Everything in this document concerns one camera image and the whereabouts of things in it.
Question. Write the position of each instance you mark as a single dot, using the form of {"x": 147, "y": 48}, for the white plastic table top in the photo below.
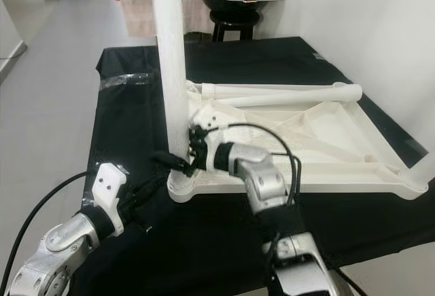
{"x": 326, "y": 146}

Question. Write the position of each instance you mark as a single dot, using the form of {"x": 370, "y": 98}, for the clear tape strip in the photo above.
{"x": 126, "y": 79}

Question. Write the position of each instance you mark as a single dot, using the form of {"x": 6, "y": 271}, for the black stool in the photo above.
{"x": 234, "y": 27}

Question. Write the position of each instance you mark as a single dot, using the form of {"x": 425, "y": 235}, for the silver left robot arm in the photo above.
{"x": 61, "y": 255}

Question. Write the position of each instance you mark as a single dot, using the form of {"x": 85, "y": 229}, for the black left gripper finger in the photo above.
{"x": 149, "y": 187}

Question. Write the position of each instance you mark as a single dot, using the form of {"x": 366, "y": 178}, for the black tablecloth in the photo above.
{"x": 177, "y": 255}

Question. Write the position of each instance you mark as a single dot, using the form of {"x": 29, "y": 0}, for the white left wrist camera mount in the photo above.
{"x": 109, "y": 187}

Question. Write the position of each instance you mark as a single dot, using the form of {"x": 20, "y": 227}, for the small grey tape patch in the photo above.
{"x": 318, "y": 56}

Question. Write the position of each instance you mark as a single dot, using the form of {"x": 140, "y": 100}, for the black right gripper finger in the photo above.
{"x": 171, "y": 162}

